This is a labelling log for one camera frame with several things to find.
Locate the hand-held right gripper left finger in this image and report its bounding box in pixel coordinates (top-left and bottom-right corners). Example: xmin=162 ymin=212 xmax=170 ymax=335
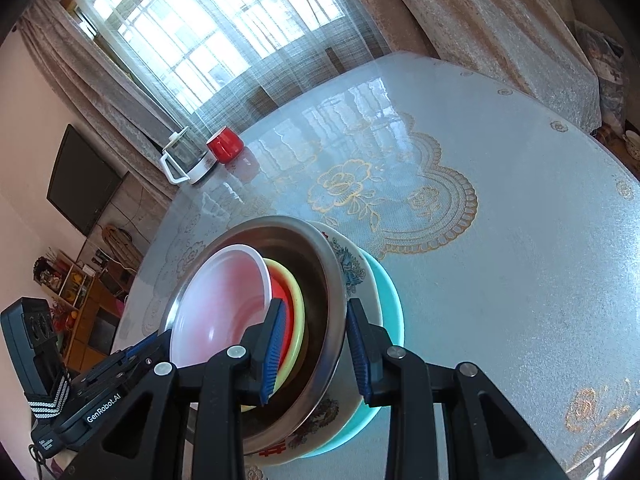
xmin=67 ymin=297 xmax=288 ymax=480

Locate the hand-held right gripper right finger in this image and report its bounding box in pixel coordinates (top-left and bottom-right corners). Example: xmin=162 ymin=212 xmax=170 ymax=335
xmin=346 ymin=298 xmax=568 ymax=480

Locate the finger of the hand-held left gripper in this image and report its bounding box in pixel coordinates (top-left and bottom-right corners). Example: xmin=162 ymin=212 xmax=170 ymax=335
xmin=122 ymin=330 xmax=173 ymax=367

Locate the yellow plastic bowl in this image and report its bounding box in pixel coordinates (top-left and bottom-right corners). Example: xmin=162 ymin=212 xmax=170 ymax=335
xmin=240 ymin=258 xmax=306 ymax=413

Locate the teal plastic plate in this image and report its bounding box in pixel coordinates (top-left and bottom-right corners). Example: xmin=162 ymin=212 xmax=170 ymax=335
xmin=300 ymin=250 xmax=405 ymax=458

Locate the stainless steel bowl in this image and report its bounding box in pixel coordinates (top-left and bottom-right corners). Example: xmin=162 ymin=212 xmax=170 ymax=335
xmin=159 ymin=215 xmax=348 ymax=456

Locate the red plastic bowl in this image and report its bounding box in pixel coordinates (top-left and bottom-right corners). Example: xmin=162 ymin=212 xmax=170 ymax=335
xmin=170 ymin=244 xmax=293 ymax=368

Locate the wooden cabinet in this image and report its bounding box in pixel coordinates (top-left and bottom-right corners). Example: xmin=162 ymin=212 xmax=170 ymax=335
xmin=34 ymin=255 xmax=126 ymax=371

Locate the folded wooden chair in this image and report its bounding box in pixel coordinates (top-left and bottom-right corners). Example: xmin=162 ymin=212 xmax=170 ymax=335
xmin=102 ymin=225 xmax=144 ymax=267

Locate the black flat-screen television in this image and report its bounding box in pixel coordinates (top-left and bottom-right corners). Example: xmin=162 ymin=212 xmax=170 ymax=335
xmin=46 ymin=125 xmax=123 ymax=237

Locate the red mug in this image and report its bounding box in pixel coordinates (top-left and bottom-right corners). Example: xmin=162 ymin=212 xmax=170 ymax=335
xmin=206 ymin=127 xmax=244 ymax=163

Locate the beige patterned curtain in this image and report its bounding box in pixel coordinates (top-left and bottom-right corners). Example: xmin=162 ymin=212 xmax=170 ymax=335
xmin=370 ymin=0 xmax=601 ymax=131
xmin=20 ymin=7 xmax=201 ymax=201

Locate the white sheer curtain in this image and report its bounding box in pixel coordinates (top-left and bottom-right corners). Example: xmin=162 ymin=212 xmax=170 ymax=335
xmin=75 ymin=0 xmax=396 ymax=126

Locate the barred window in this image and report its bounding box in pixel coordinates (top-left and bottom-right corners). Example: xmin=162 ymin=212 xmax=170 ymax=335
xmin=90 ymin=0 xmax=351 ymax=106

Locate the pile of printed cloth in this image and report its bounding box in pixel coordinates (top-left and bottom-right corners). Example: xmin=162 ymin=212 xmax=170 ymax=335
xmin=575 ymin=22 xmax=628 ymax=128

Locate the glass kettle with white handle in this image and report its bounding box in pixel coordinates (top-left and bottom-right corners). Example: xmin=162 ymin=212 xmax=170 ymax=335
xmin=160 ymin=130 xmax=218 ymax=184

